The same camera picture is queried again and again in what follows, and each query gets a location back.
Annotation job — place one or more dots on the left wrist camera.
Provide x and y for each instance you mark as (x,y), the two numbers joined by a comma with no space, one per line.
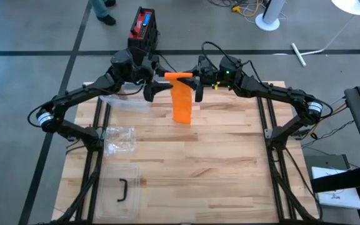
(122,64)

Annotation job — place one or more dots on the orange elastic bandage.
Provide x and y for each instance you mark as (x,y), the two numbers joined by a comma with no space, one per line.
(181,103)

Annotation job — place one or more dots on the clear plastic container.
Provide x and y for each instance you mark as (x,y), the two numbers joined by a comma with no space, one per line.
(127,104)

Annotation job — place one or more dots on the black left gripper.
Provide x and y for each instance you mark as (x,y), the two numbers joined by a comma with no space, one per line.
(147,72)

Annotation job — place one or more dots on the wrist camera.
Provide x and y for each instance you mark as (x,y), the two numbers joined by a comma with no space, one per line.
(230,70)
(122,64)

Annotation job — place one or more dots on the grey flat box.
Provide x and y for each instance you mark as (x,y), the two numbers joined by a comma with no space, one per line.
(323,161)

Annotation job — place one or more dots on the white pole with round base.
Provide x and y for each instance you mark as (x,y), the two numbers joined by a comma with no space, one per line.
(272,12)

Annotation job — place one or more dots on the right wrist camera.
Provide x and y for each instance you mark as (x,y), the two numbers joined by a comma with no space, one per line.
(230,70)

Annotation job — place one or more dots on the red black battery box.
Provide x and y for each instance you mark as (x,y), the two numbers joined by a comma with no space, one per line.
(142,31)

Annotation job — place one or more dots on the white floor stand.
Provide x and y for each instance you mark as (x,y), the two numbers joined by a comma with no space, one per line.
(298,54)

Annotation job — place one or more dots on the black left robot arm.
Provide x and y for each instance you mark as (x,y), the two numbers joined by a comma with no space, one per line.
(80,92)

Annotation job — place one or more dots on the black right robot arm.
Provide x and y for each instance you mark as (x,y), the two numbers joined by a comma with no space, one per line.
(277,92)

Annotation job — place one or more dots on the black table frame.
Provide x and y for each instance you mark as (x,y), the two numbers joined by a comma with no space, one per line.
(270,125)

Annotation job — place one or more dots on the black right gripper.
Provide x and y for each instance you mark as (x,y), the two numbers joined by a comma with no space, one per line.
(209,76)

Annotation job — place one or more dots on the black flat bar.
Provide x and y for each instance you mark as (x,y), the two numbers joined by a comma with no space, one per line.
(339,181)

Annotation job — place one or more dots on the person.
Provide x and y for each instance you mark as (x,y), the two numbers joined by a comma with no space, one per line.
(100,7)

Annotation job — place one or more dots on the white box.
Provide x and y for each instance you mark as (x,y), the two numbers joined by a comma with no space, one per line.
(336,200)

